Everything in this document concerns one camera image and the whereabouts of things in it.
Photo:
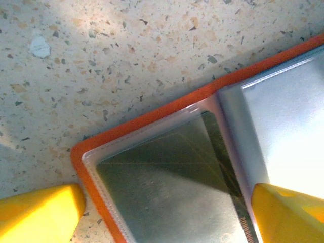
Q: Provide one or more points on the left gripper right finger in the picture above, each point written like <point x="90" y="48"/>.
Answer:
<point x="291" y="220"/>

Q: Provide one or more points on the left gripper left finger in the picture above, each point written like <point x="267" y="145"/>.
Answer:
<point x="38" y="217"/>

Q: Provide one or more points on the orange card holder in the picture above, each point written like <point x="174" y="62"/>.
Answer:
<point x="157" y="114"/>

